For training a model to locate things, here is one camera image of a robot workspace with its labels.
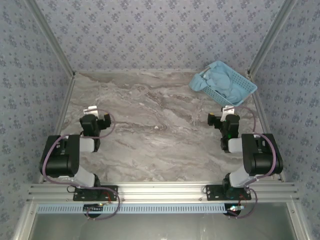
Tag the light blue printed t-shirt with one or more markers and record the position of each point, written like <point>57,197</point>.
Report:
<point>220,80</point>

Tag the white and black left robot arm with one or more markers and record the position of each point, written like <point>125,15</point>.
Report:
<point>60,162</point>

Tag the light blue plastic basket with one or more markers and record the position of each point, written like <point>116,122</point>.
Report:
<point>246,83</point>

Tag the small black circuit board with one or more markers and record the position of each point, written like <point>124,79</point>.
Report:
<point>90,208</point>
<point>235,208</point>

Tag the grey metal lower panel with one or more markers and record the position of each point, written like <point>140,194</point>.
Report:
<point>162,227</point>

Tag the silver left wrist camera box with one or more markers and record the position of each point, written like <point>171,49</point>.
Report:
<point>90,109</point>

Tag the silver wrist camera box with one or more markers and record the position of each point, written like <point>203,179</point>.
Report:
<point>228,109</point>
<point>90,109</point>

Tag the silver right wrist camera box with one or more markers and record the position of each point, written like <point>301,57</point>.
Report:
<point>228,109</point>

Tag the aluminium side rail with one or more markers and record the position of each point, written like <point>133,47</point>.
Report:
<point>262,112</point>
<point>66,100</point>

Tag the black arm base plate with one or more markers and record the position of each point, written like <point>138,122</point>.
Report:
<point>212,193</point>
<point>78,195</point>

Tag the aluminium front rail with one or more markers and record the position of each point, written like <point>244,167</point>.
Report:
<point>162,191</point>

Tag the aluminium upright post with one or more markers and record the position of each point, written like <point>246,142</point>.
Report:
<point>270,37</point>
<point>52,37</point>

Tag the aluminium frame leg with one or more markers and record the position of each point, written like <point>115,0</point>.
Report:
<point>23,222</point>
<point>297,222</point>

